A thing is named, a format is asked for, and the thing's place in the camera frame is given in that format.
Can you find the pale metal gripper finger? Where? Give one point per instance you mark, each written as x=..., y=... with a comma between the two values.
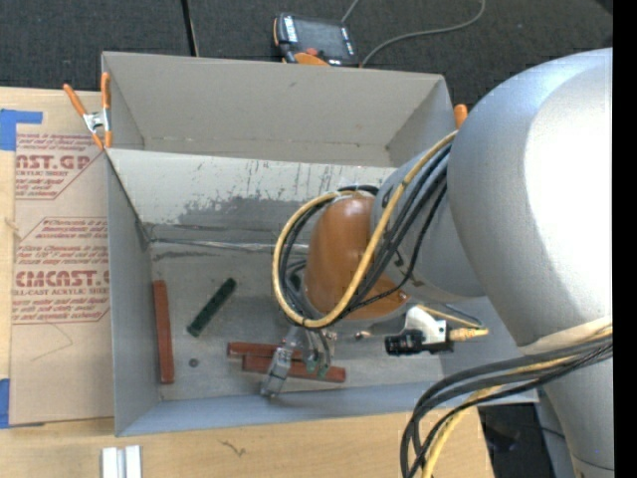
x=281, y=375
x=272, y=372

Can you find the grey metal bin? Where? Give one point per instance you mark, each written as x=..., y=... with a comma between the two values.
x=224, y=192

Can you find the brown cardboard board red print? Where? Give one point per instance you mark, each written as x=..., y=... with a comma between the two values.
x=60, y=356

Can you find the black cylinder on white bracket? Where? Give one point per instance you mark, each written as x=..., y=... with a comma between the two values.
x=409, y=342

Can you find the red-brown flat block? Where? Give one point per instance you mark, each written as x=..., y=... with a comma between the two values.
x=163, y=331
x=259, y=364
x=249, y=349

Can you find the dark green flat block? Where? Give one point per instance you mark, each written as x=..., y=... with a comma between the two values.
x=211, y=308

